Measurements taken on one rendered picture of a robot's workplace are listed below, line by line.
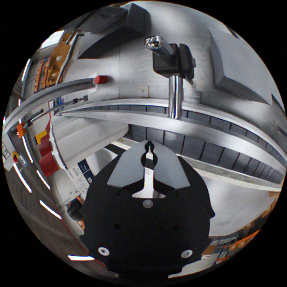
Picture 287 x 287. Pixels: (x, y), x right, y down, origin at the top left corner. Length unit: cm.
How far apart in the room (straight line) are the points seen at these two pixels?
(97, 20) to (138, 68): 24
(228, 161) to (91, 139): 24
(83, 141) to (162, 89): 19
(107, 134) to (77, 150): 7
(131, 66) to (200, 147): 25
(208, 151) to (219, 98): 11
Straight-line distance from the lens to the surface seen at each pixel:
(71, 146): 15
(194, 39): 26
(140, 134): 21
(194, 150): 18
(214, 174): 16
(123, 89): 29
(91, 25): 34
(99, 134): 17
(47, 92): 38
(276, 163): 15
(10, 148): 50
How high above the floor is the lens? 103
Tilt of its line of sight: 47 degrees down
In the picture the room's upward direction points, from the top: 128 degrees counter-clockwise
